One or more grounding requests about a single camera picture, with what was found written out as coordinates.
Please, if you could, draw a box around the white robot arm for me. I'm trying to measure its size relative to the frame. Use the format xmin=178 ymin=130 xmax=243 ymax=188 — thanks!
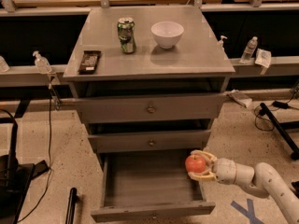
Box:
xmin=185 ymin=150 xmax=299 ymax=224

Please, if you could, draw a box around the black hanging cable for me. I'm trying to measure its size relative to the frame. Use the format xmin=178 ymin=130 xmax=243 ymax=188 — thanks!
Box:
xmin=17 ymin=75 xmax=62 ymax=224

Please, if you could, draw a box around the black stand base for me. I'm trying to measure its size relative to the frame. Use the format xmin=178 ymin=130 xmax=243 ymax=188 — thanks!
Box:
xmin=0 ymin=108 xmax=50 ymax=224

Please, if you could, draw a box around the green soda can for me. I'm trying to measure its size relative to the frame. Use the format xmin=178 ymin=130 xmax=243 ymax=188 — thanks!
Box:
xmin=117 ymin=17 xmax=136 ymax=54

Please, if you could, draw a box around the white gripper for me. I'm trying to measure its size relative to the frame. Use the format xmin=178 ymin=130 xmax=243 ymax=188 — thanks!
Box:
xmin=188 ymin=149 xmax=236 ymax=185

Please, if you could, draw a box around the red apple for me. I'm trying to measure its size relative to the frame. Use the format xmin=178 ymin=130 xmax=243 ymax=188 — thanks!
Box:
xmin=185 ymin=155 xmax=206 ymax=173

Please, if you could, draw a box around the small white pump bottle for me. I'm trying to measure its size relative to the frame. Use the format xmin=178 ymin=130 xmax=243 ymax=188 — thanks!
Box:
xmin=218 ymin=35 xmax=227 ymax=50

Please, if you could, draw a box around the grey drawer cabinet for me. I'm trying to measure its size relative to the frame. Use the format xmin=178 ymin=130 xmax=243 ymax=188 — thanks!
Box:
xmin=63 ymin=5 xmax=235 ymax=161

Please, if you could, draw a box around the grey top drawer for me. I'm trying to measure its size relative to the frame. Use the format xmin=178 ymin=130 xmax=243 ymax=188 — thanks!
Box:
xmin=75 ymin=93 xmax=227 ymax=123

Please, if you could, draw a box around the grey open bottom drawer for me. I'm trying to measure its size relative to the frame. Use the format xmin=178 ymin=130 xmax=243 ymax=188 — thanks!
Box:
xmin=92 ymin=149 xmax=215 ymax=223

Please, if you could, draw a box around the black bar on floor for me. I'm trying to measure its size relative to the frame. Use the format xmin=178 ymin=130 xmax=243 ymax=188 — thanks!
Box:
xmin=65 ymin=188 xmax=79 ymax=224

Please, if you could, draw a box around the grey middle drawer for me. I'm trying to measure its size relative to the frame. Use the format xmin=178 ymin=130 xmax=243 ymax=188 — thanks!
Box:
xmin=88 ymin=130 xmax=210 ymax=153

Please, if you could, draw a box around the white paper packet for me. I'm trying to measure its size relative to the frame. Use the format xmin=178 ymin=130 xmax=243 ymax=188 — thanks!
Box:
xmin=255 ymin=49 xmax=272 ymax=68

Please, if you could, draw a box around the clear sanitizer pump bottle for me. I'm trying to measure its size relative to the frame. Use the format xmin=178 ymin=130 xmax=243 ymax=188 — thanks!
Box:
xmin=33 ymin=50 xmax=52 ymax=74

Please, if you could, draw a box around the black remote control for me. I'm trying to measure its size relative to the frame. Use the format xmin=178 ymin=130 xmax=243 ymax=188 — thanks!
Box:
xmin=78 ymin=50 xmax=102 ymax=75

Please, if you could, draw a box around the black stand leg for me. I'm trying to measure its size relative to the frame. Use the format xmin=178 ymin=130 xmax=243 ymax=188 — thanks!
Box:
xmin=260 ymin=103 xmax=299 ymax=161

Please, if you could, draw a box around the blue tape cross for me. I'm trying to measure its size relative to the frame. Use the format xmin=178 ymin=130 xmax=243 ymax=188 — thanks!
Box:
xmin=231 ymin=199 xmax=264 ymax=224

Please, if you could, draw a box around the white bowl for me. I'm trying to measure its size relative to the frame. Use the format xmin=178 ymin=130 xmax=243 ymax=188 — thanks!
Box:
xmin=151 ymin=21 xmax=184 ymax=49

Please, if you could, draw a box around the clear water bottle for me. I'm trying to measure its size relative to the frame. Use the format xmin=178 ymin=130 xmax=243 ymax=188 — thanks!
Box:
xmin=240 ymin=36 xmax=258 ymax=63

